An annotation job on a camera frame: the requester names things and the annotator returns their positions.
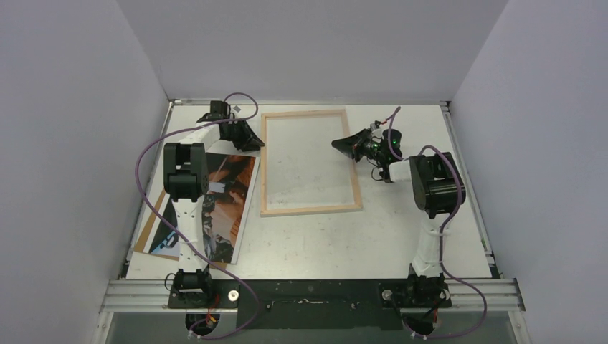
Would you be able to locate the brown cardboard backing board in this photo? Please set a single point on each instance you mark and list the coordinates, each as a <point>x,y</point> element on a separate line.
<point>158,240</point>

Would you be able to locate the white wooden picture frame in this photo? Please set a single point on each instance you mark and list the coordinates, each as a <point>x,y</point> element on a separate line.
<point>264,212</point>

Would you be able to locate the glossy photo print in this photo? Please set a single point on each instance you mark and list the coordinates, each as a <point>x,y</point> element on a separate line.
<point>232,179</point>

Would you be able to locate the aluminium front rail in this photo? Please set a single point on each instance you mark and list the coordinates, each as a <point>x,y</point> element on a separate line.
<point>153,295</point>

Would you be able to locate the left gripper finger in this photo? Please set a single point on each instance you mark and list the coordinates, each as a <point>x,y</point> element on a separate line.
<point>249,139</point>
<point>236,139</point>

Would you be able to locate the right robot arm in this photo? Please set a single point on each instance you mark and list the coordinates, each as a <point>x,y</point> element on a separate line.
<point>438,191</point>

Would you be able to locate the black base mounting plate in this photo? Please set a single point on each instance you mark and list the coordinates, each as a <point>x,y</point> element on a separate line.
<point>240,306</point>

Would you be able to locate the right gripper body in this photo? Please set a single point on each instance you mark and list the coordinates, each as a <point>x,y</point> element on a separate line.
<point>360,146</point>

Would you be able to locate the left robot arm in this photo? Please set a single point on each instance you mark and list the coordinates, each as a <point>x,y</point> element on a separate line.
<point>186,181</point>

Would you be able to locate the clear acrylic sheet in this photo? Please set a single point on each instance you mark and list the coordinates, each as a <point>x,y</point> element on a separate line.
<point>302,168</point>

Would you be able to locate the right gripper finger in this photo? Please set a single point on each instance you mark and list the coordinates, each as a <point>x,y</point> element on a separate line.
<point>350,150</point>
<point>351,141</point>

